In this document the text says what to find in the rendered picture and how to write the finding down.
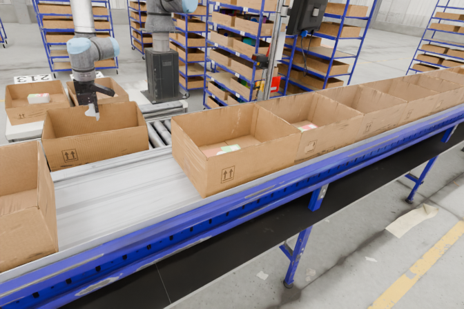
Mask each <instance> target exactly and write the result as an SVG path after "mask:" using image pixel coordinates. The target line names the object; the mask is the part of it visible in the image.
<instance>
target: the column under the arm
mask: <svg viewBox="0 0 464 309"><path fill-rule="evenodd" d="M144 52H145V61H146V78H147V86H148V90H140V92H141V93H142V94H143V95H144V96H145V97H146V98H147V99H148V100H149V101H150V102H151V103H152V104H153V105H154V104H159V103H167V102H172V101H179V100H184V99H188V98H187V97H186V96H184V95H183V94H182V93H181V92H180V86H179V52H177V51H175V50H174V49H172V48H170V50H169V51H167V52H159V51H154V50H153V48H145V49H144Z"/></svg>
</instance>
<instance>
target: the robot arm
mask: <svg viewBox="0 0 464 309"><path fill-rule="evenodd" d="M197 4H198V0H146V9H147V18H146V23H145V29H146V30H159V31H175V25H174V23H173V20H172V12H174V13H184V14H190V13H193V12H194V11H195V10H196V8H197ZM70 5H71V10H72V17H73V23H74V27H75V36H74V37H73V39H70V40H69V41H68V42H67V51H68V54H69V58H70V64H71V67H72V73H73V77H74V79H72V80H73V83H74V87H75V93H76V96H77V100H78V104H79V106H82V105H84V106H89V110H87V111H86V112H85V115H86V116H93V117H96V119H97V121H98V120H99V108H98V105H97V94H96V92H100V93H102V94H106V95H108V96H110V97H114V96H115V91H114V90H113V89H112V88H107V87H106V86H102V85H99V84H97V83H94V82H95V79H96V72H95V64H94V62H96V61H101V60H104V59H109V58H115V57H117V56H118V55H119V44H118V42H117V41H116V40H115V39H114V38H113V37H106V38H100V37H97V35H96V31H95V24H94V19H93V9H92V3H91V0H70ZM93 106H94V108H93Z"/></svg>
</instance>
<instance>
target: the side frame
mask: <svg viewBox="0 0 464 309"><path fill-rule="evenodd" d="M461 122H464V106H463V107H461V108H457V109H455V110H452V111H450V112H447V113H445V114H442V115H439V116H437V117H434V118H432V119H428V120H427V121H424V122H421V123H418V124H416V125H413V126H410V127H408V128H405V129H403V130H399V131H398V132H395V133H392V134H389V135H387V136H385V137H381V138H379V139H376V140H374V141H371V142H369V143H366V144H363V145H361V146H358V147H356V148H352V149H351V150H348V151H345V152H342V153H340V154H337V155H334V156H332V157H329V158H327V159H323V160H322V161H319V162H316V163H313V164H311V165H309V166H305V167H303V168H300V169H298V170H295V171H293V172H290V173H287V174H285V175H282V176H280V177H276V178H275V179H272V180H269V181H266V182H264V183H261V184H258V185H256V186H253V187H251V188H247V189H246V190H243V191H240V192H237V193H235V194H233V195H229V196H227V197H224V198H222V199H219V200H217V201H214V202H211V203H208V204H206V205H204V206H200V207H199V208H196V209H193V210H190V211H188V212H185V213H182V214H180V215H177V216H175V217H171V218H170V219H167V220H164V221H161V222H159V223H156V224H153V225H151V226H148V227H146V228H143V229H141V230H138V231H135V232H132V233H130V234H128V235H124V236H123V237H120V238H117V239H114V240H112V241H109V242H106V243H103V244H101V245H99V246H95V247H94V248H91V249H88V250H85V251H83V252H80V253H77V254H75V255H72V256H70V257H67V258H65V259H62V260H59V261H56V262H54V263H51V264H48V265H47V266H44V267H41V268H38V269H36V270H33V271H30V272H27V273H25V274H23V275H19V276H18V277H15V278H12V279H9V280H7V281H4V282H1V283H0V307H1V308H2V309H56V308H59V307H61V306H63V305H65V304H67V303H70V302H71V301H74V300H76V299H78V298H80V297H83V296H85V295H87V294H89V293H91V292H94V291H96V290H98V289H100V288H103V287H104V286H107V285H109V284H111V283H113V282H115V281H118V280H120V279H122V278H124V277H127V276H128V275H131V274H133V273H134V272H137V271H139V270H141V269H144V268H146V267H148V266H150V265H153V264H154V263H157V262H158V261H161V260H163V259H165V258H167V257H170V256H172V255H174V254H176V253H179V252H181V251H183V250H185V249H187V248H190V247H191V246H194V245H196V244H198V243H200V242H202V241H205V240H207V239H209V238H211V237H214V236H215V235H218V234H220V233H222V232H224V231H226V230H228V229H231V228H233V227H235V226H237V225H240V224H241V223H244V222H245V221H248V220H250V219H252V218H254V217H257V216H259V215H261V214H263V213H266V212H268V211H270V210H272V209H274V208H277V207H278V206H281V205H283V204H285V203H287V202H289V201H292V200H294V199H296V198H298V197H301V196H302V195H305V194H307V193H309V192H311V191H313V190H315V189H318V188H320V187H322V186H325V185H327V184H328V183H331V182H332V181H335V180H337V179H339V178H341V177H344V176H346V175H348V174H350V173H353V172H355V171H357V170H359V169H361V168H364V167H365V166H368V165H370V164H372V163H374V162H376V161H379V160H381V159H383V158H385V157H388V156H389V155H392V154H394V153H396V152H398V151H400V150H403V149H405V148H407V147H409V146H412V145H414V144H415V143H418V142H419V141H422V140H424V139H426V138H429V137H431V136H433V135H435V134H438V133H440V132H442V131H444V130H446V129H448V128H451V127H452V126H455V125H457V124H459V123H461ZM433 126H434V127H433ZM363 156H364V157H363ZM347 162H348V163H347ZM338 166H339V167H338ZM329 169H330V170H329ZM319 174H320V175H319ZM318 175H319V177H318ZM308 178H309V180H308ZM307 180H308V181H307ZM297 183H298V185H297V186H296V184H297ZM285 188H286V190H285V191H284V189H285ZM272 193H273V196H272V197H271V194H272ZM258 199H260V200H259V202H258ZM257 202H258V203H257ZM243 205H244V209H242V206H243ZM227 212H229V215H228V216H226V213H227ZM209 219H211V223H209ZM200 224H201V225H200ZM191 227H193V231H191V232H190V228H191ZM181 232H182V233H181ZM171 235H172V236H173V239H172V240H170V238H169V236H171ZM160 241H161V242H160ZM147 245H151V249H149V250H147ZM136 251H137V252H136ZM124 255H127V259H125V260H123V258H122V256H124ZM111 262H112V263H111ZM97 266H100V268H101V270H100V271H96V269H95V267H97ZM84 273H85V274H84ZM69 278H71V281H72V282H71V283H66V279H69ZM53 286H54V287H53ZM51 287H52V288H51ZM34 292H38V293H39V296H38V297H33V295H32V294H33V293H34ZM17 301H19V302H17Z"/></svg>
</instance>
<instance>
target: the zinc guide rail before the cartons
mask: <svg viewBox="0 0 464 309"><path fill-rule="evenodd" d="M169 154H172V145H169V146H163V147H160V148H154V149H151V150H145V151H142V152H136V153H133V154H128V155H124V156H121V157H115V158H112V159H107V160H103V161H98V162H94V163H89V164H86V165H82V166H77V167H74V168H68V169H65V170H59V171H56V172H50V175H51V177H52V181H53V183H57V182H60V181H65V180H68V179H73V178H76V177H81V176H84V175H89V174H92V173H96V172H101V171H104V170H109V169H112V168H117V167H120V166H125V165H128V164H132V163H137V162H140V161H145V160H148V159H153V158H156V157H161V156H164V155H169Z"/></svg>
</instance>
